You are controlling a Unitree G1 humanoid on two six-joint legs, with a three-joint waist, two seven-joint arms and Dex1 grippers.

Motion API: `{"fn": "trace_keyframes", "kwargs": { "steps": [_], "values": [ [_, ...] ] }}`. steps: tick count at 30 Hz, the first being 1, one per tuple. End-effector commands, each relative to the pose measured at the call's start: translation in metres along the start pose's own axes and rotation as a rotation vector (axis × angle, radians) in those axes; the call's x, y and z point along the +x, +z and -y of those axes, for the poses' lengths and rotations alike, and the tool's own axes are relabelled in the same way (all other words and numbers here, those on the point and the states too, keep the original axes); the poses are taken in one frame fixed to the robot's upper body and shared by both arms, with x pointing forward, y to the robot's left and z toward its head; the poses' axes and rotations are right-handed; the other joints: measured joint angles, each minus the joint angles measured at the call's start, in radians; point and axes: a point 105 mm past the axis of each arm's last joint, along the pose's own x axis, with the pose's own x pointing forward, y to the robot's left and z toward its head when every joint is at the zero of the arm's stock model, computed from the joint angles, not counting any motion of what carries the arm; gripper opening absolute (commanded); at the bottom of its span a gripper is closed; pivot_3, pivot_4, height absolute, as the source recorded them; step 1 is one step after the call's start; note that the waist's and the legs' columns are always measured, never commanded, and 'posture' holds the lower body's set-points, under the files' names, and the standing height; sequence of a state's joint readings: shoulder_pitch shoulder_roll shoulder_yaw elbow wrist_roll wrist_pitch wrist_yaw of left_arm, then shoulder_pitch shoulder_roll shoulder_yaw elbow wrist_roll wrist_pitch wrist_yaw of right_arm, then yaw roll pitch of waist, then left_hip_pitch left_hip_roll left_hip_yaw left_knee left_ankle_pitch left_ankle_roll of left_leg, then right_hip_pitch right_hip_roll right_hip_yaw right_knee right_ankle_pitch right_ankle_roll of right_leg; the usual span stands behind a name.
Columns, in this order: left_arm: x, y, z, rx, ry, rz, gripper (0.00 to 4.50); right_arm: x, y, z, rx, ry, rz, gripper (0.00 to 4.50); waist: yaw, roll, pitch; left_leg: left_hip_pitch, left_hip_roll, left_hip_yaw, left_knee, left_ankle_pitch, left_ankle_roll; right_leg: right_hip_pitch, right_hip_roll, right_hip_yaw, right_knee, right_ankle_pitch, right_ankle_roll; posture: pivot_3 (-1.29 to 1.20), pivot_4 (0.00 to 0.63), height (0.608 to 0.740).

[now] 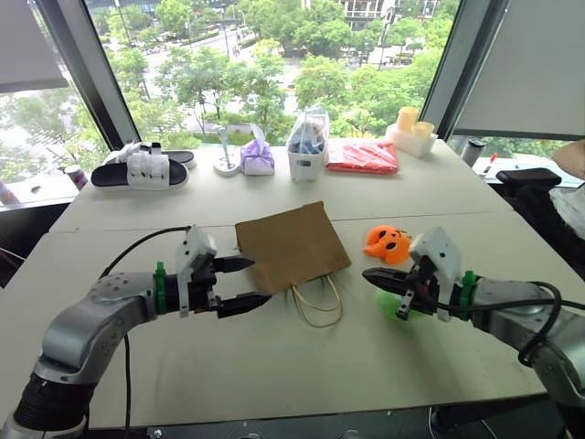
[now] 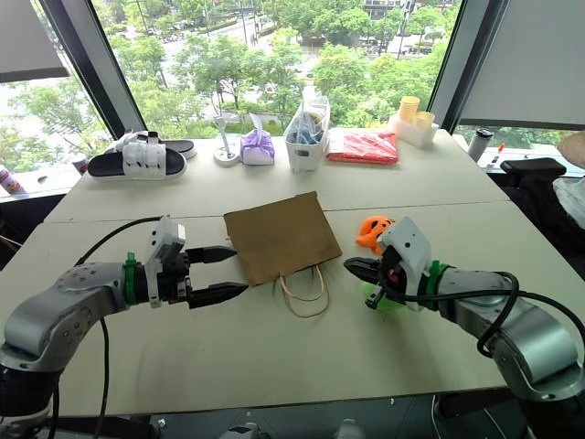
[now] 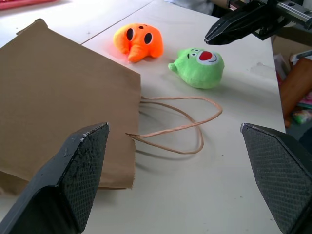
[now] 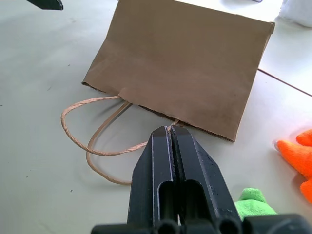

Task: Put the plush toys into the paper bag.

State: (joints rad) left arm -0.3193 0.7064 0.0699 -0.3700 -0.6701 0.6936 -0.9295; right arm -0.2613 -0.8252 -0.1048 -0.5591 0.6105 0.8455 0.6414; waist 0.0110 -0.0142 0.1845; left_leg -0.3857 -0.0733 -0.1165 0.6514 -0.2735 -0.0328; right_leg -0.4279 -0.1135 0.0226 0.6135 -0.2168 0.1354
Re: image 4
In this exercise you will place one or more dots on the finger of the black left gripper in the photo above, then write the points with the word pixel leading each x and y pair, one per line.
pixel 46 3

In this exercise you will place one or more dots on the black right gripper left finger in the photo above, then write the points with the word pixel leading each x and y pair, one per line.
pixel 146 175

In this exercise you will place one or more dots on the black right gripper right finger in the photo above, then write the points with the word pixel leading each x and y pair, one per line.
pixel 204 175

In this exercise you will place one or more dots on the green plush toy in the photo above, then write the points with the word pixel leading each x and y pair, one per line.
pixel 253 204

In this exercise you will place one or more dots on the orange plush toy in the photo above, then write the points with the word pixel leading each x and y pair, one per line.
pixel 296 156

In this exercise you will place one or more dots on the white cloth object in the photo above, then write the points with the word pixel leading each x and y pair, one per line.
pixel 296 11

